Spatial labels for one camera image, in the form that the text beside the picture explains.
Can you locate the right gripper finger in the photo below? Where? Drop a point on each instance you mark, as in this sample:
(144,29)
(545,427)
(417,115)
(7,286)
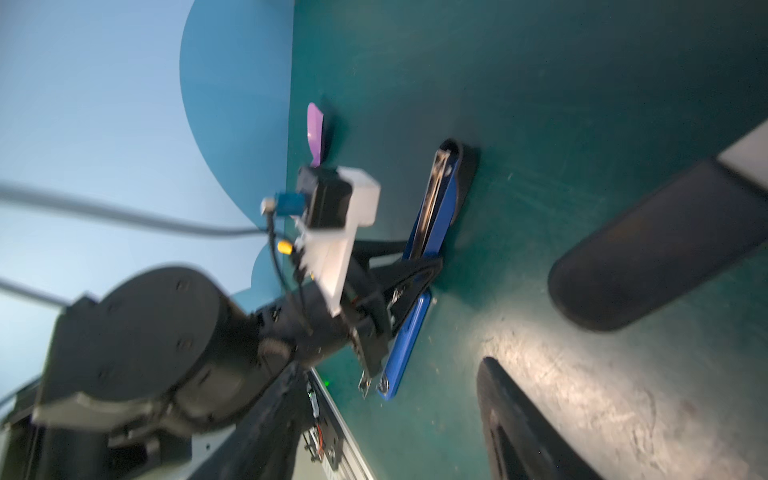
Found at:
(520,442)

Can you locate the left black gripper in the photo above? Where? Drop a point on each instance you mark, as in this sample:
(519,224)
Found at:
(169,350)

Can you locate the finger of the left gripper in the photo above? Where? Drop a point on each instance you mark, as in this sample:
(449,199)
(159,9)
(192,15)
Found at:
(404,281)

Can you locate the blue black stapler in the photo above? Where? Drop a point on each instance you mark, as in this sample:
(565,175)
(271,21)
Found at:
(453,170)

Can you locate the beige black stapler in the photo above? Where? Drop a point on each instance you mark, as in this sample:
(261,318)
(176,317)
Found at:
(669,243)

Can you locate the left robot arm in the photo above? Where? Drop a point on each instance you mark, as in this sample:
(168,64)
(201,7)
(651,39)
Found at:
(262,445)

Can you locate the purple pink spatula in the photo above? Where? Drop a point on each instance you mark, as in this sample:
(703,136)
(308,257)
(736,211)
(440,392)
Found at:
(315,134)

